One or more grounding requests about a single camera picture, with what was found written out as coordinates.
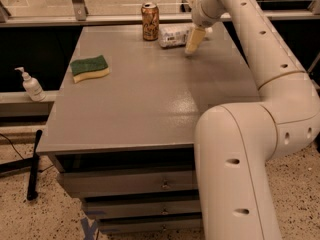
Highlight blue plastic water bottle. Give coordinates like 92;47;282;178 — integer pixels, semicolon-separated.
158;24;212;48

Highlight top grey drawer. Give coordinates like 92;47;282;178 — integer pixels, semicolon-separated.
57;170;197;198

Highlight black stand leg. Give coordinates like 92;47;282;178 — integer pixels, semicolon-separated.
0;130;42;201

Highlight grey drawer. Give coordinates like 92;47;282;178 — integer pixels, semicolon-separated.
98;214;202;234
57;170;197;198
82;196;201;219

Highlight orange soda can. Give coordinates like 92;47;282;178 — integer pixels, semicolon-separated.
141;2;159;41

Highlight white pump dispenser bottle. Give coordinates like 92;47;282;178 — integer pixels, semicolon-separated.
16;67;46;102

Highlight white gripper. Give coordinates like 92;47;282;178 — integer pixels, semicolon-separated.
185;0;214;55

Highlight grey drawer cabinet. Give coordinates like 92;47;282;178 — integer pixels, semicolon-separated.
36;21;261;236

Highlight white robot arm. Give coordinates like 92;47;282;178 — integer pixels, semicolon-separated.
186;0;320;240

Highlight middle grey drawer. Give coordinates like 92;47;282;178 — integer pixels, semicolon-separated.
82;196;201;219

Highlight bottom grey drawer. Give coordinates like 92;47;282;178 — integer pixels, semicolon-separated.
98;214;202;234

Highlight black cable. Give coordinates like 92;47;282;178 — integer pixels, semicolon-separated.
0;132;54;174

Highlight metal railing frame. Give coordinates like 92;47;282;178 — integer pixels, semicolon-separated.
1;0;319;27

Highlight green yellow sponge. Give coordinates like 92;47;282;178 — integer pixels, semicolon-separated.
70;55;110;83

